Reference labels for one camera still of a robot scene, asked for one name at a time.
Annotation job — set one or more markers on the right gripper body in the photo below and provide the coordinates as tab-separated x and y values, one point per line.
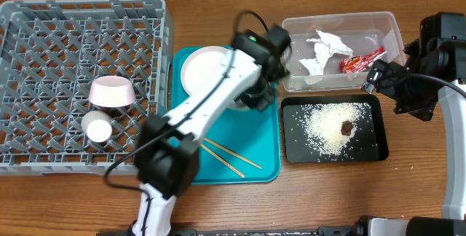
382	77

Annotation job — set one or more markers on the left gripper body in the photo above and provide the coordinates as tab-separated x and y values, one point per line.
261	95

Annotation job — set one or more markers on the grey bowl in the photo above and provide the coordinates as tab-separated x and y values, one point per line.
238	105

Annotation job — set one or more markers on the white napkin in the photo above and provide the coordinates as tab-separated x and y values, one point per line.
324	47

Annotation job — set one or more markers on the red snack wrapper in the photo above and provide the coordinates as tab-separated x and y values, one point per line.
360	63

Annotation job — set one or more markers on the white rice pile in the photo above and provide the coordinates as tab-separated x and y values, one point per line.
316	131

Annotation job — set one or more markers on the large white plate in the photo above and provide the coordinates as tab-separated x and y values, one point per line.
202	69

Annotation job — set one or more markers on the brown food piece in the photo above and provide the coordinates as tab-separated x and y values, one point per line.
347	128

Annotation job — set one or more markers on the wooden chopstick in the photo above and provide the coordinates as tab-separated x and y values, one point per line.
232	153
224	162

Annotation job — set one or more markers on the pink bowl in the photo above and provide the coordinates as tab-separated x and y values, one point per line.
112	92

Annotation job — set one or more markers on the cream paper cup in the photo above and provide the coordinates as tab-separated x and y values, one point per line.
96	125

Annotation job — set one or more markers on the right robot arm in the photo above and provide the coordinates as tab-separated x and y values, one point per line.
434	74

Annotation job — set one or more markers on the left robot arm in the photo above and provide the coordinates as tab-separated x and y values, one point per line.
168	153

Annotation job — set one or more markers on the grey dishwasher rack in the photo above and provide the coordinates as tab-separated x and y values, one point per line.
51	51

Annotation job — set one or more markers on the black plastic tray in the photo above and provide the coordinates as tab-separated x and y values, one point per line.
294	156

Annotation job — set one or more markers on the teal plastic tray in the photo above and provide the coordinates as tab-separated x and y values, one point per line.
252	134

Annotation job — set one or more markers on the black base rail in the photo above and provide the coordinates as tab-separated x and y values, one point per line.
321	231

